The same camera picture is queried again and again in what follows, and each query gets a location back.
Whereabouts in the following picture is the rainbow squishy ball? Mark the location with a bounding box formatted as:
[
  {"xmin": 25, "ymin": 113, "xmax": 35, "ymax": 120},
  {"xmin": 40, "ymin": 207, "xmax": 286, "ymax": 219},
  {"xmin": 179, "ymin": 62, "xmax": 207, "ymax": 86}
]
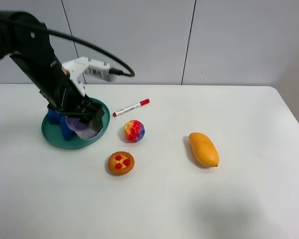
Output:
[{"xmin": 123, "ymin": 120, "xmax": 145, "ymax": 142}]

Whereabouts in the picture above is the purple lidded round jar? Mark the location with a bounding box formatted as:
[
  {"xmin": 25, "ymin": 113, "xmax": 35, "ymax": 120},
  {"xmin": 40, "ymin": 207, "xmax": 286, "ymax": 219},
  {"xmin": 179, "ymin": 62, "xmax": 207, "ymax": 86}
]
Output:
[{"xmin": 65, "ymin": 117, "xmax": 102, "ymax": 140}]

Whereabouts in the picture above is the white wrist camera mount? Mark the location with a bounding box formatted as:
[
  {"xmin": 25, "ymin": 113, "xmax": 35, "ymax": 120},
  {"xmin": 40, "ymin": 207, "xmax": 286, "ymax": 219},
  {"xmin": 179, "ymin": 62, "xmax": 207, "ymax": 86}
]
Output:
[{"xmin": 62, "ymin": 57, "xmax": 116, "ymax": 97}]

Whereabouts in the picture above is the red capped white marker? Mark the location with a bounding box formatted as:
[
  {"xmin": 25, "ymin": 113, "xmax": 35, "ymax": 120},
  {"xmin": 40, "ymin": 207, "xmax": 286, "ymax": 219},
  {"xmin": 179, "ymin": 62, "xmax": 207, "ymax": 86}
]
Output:
[{"xmin": 112, "ymin": 99, "xmax": 150, "ymax": 117}]

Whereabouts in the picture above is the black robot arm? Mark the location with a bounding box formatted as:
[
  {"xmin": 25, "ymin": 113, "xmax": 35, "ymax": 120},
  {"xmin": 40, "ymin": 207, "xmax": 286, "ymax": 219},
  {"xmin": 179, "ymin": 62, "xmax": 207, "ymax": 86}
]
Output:
[{"xmin": 0, "ymin": 11, "xmax": 104, "ymax": 132}]

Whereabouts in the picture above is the blue rolled cloth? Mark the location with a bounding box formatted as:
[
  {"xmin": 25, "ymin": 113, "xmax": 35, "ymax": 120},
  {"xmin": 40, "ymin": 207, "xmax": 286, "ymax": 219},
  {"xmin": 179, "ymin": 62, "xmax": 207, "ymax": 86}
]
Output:
[{"xmin": 47, "ymin": 109, "xmax": 75, "ymax": 141}]

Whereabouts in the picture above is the black camera cable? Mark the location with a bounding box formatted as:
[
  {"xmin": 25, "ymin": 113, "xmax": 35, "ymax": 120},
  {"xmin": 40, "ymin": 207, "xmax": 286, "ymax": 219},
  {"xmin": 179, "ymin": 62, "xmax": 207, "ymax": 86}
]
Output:
[{"xmin": 0, "ymin": 18, "xmax": 136, "ymax": 78}]

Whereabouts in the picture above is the round teal plate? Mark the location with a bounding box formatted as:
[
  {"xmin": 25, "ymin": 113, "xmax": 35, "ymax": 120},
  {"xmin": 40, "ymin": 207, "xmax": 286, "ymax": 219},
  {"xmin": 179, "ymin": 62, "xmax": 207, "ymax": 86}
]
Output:
[{"xmin": 41, "ymin": 98, "xmax": 111, "ymax": 149}]

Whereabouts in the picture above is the yellow toy mango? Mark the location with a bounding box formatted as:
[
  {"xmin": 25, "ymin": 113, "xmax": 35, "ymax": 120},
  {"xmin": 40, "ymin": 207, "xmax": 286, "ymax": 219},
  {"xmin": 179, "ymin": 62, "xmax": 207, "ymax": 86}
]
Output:
[{"xmin": 189, "ymin": 132, "xmax": 219, "ymax": 168}]

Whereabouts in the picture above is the toy fruit tart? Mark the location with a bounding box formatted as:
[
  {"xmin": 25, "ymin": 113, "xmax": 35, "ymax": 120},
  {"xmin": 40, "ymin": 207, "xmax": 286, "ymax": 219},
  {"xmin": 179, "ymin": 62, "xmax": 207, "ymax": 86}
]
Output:
[{"xmin": 108, "ymin": 151, "xmax": 135, "ymax": 176}]

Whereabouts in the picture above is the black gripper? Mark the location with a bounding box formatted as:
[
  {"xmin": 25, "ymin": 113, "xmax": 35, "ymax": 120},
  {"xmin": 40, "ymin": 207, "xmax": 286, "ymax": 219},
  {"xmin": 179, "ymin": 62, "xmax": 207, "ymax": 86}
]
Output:
[{"xmin": 10, "ymin": 54, "xmax": 105, "ymax": 131}]

